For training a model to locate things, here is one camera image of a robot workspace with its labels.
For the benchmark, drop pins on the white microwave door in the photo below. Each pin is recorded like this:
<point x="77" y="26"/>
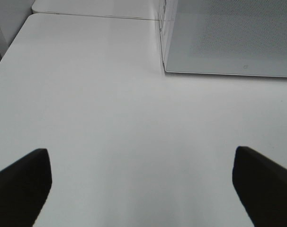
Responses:
<point x="225" y="37"/>

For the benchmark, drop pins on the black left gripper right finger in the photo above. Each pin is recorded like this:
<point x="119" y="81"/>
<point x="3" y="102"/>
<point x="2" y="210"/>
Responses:
<point x="261" y="185"/>

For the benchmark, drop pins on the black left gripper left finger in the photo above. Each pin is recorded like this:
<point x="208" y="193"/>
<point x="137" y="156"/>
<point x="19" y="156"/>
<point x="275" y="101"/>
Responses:
<point x="24" y="188"/>

